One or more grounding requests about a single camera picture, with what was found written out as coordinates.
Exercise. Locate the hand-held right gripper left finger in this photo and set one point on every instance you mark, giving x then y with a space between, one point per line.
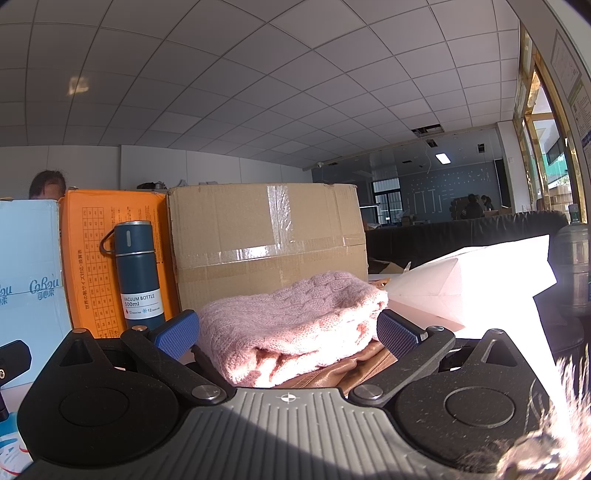
178 333

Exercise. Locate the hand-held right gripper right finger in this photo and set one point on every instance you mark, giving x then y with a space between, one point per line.
398 334

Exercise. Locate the pink knitted sweater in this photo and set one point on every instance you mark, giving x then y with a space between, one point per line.
286 323

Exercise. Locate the brown leather garment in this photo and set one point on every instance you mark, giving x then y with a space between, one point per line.
341 369

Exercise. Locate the dark blue vacuum bottle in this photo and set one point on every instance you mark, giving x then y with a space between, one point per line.
138 277

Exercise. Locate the flat cardboard piece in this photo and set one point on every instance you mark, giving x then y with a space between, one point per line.
385 266

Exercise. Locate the white blue printed pack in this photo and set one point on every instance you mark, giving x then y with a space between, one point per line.
14 447

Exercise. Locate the light blue cardboard box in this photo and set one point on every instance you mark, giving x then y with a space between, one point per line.
27 277

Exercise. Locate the white paper bag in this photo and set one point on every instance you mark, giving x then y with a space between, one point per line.
471 281

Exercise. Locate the black sofa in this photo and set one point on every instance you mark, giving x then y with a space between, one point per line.
461 240

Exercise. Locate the orange printed box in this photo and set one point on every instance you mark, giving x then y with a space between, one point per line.
87 258

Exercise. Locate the taped brown cardboard box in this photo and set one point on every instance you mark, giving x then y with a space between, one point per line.
258 244

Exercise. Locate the ceiling lamp panel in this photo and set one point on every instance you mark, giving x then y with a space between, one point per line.
443 158

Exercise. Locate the beige fur trim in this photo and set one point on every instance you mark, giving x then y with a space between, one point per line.
563 415

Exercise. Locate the clear water jug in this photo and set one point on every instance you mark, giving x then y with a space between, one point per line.
575 263

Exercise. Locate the white wall notice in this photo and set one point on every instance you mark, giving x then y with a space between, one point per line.
567 60

